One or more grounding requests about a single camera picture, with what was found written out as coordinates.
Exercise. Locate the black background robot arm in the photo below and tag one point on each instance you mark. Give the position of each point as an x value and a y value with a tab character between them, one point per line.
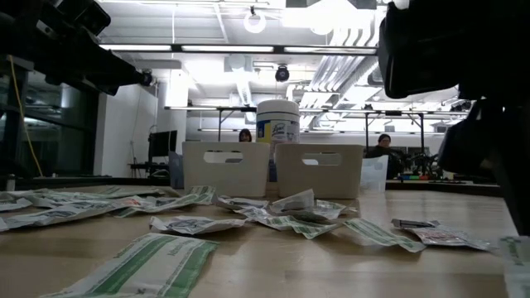
424	165

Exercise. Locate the black overhead rig beam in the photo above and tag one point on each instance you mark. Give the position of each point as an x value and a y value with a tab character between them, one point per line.
227	49

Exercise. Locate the disinfectant wipes canister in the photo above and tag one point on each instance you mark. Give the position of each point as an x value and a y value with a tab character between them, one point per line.
277	121

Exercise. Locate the black overhead camera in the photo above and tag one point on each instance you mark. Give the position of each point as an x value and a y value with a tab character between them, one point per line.
145	78
282	73

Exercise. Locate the black monitor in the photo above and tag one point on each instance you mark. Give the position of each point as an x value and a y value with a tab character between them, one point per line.
162	142

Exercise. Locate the red label wipe packet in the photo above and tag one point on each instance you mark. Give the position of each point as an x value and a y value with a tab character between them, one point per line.
447	236
132	201

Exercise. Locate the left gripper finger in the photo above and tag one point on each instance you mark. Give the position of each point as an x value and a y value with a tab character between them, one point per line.
122	74

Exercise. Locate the black background rig frame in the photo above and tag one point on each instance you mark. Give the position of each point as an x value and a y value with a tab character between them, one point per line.
366	132

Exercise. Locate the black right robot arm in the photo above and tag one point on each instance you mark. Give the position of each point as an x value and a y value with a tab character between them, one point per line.
435	49

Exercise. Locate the black ceiling camera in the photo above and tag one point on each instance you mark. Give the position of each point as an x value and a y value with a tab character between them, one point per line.
461	107

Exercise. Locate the grey plastic bin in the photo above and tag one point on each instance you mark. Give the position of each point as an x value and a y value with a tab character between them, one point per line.
319	178

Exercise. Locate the clear plastic container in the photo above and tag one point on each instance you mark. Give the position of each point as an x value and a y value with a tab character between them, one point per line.
374	174

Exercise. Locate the small grey cylinder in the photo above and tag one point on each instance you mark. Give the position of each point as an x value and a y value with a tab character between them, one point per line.
10	182

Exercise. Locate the colourful toy blocks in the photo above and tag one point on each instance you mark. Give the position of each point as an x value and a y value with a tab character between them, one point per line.
414	177

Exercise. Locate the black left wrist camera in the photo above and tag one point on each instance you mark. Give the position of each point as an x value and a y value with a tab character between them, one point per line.
85	14

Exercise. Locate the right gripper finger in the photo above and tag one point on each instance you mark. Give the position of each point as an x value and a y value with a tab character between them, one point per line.
515	198

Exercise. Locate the dark background desk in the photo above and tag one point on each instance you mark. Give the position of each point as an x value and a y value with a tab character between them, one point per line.
149	165

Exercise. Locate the person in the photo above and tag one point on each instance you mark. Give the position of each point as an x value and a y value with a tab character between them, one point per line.
385	153
245	135

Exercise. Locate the white plastic bin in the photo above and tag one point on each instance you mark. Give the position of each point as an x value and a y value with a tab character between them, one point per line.
225	174

